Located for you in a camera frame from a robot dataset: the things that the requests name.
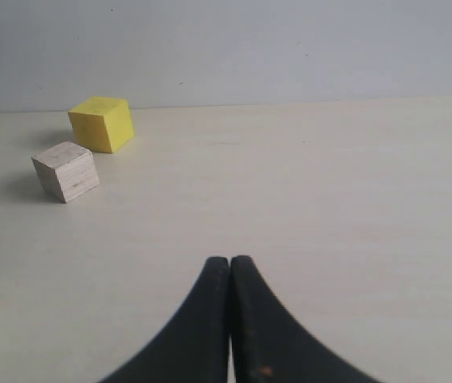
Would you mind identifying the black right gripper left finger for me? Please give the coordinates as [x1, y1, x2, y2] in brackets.
[103, 256, 230, 383]

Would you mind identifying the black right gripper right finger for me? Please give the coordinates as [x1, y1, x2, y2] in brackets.
[230, 255, 376, 383]

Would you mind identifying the yellow cube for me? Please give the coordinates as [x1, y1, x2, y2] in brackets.
[68, 97, 135, 153]

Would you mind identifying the medium wooden cube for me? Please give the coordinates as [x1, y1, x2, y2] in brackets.
[31, 141, 100, 203]

